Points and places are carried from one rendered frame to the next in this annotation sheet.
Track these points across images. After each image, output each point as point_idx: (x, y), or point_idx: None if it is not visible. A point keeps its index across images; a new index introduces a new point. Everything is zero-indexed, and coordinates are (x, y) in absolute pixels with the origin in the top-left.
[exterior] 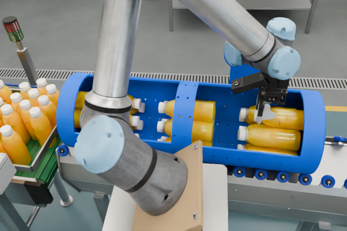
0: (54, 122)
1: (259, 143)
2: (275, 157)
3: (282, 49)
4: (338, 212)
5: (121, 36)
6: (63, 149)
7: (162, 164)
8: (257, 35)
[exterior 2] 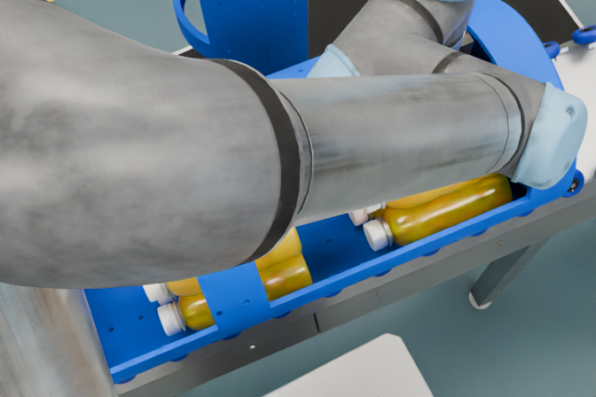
0: None
1: (419, 202)
2: (476, 226)
3: (548, 121)
4: (592, 217)
5: (59, 359)
6: None
7: None
8: (490, 141)
